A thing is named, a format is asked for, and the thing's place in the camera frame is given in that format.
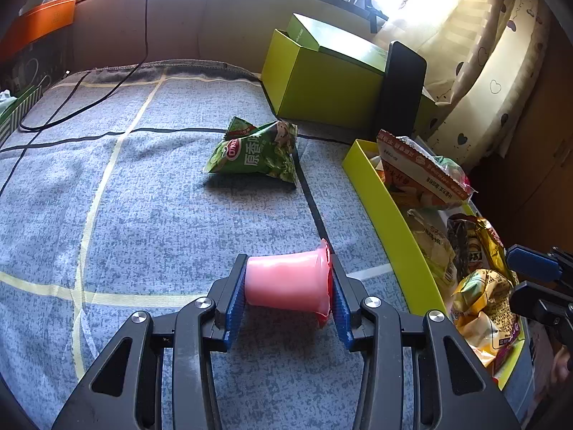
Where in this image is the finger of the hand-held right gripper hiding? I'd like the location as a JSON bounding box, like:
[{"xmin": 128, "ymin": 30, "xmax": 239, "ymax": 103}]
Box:
[
  {"xmin": 509, "ymin": 280, "xmax": 573, "ymax": 345},
  {"xmin": 506, "ymin": 244, "xmax": 573, "ymax": 283}
]

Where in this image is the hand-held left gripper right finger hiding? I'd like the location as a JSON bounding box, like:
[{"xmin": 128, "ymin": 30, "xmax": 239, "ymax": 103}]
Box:
[{"xmin": 329, "ymin": 255, "xmax": 522, "ymax": 430}]

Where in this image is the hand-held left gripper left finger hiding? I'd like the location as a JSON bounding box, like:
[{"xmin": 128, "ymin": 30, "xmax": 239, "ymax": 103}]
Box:
[{"xmin": 51, "ymin": 254, "xmax": 249, "ymax": 430}]

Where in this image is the gold wafer bar packet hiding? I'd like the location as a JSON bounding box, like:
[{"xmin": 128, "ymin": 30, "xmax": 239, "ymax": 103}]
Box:
[{"xmin": 475, "ymin": 217, "xmax": 515, "ymax": 283}]

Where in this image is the yellow snack bag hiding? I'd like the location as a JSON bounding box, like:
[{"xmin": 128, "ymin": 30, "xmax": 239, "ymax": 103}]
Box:
[{"xmin": 450, "ymin": 269, "xmax": 522, "ymax": 368}]

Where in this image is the purple candy packet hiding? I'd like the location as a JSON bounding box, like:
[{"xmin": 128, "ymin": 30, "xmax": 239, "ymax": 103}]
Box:
[{"xmin": 490, "ymin": 322, "xmax": 524, "ymax": 372}]

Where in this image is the red-lidded jelly cup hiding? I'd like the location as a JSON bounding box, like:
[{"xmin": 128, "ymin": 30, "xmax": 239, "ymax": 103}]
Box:
[{"xmin": 244, "ymin": 238, "xmax": 334, "ymax": 329}]

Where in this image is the dark red-edged snack packet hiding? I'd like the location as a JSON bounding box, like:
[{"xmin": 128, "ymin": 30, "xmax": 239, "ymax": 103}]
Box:
[{"xmin": 447, "ymin": 214, "xmax": 486, "ymax": 274}]

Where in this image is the yellow-green box lid tray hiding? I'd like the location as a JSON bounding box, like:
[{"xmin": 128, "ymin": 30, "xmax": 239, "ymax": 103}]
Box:
[{"xmin": 342, "ymin": 139, "xmax": 526, "ymax": 390}]

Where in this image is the pale yellow-green snack packet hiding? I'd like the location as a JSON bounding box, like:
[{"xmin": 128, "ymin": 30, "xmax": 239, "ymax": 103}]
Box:
[{"xmin": 405, "ymin": 208, "xmax": 457, "ymax": 292}]

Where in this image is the orange and white snack bag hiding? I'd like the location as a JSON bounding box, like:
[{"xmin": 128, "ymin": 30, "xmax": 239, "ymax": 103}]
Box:
[{"xmin": 376, "ymin": 129, "xmax": 475, "ymax": 210}]

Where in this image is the person's right hand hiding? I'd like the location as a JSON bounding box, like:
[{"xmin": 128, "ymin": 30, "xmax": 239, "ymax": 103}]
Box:
[{"xmin": 553, "ymin": 350, "xmax": 573, "ymax": 383}]

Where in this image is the brown wooden cabinet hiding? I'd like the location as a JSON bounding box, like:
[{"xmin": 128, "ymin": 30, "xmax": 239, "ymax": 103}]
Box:
[{"xmin": 466, "ymin": 22, "xmax": 573, "ymax": 256}]

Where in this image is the cream heart-print curtain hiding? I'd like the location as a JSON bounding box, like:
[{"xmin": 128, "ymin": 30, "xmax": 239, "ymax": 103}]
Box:
[{"xmin": 374, "ymin": 0, "xmax": 560, "ymax": 175}]

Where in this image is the black phone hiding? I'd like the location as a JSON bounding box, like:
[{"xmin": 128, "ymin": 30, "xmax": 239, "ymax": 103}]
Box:
[{"xmin": 375, "ymin": 40, "xmax": 428, "ymax": 137}]

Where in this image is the yellow-green cardboard box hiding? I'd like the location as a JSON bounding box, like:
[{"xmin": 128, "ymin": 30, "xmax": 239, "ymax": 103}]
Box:
[{"xmin": 260, "ymin": 13, "xmax": 442, "ymax": 142}]

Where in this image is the green striped box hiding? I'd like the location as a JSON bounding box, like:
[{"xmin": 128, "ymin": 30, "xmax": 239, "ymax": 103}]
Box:
[{"xmin": 0, "ymin": 83, "xmax": 45, "ymax": 144}]

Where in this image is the orange shelf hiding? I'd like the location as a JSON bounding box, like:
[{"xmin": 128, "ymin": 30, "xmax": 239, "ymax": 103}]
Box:
[{"xmin": 0, "ymin": 0, "xmax": 77, "ymax": 61}]

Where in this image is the black bracket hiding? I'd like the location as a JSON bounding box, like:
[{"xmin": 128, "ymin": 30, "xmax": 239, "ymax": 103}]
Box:
[{"xmin": 365, "ymin": 0, "xmax": 389, "ymax": 33}]

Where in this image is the black cable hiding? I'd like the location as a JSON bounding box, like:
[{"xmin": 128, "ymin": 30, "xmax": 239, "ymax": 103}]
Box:
[{"xmin": 0, "ymin": 0, "xmax": 157, "ymax": 193}]

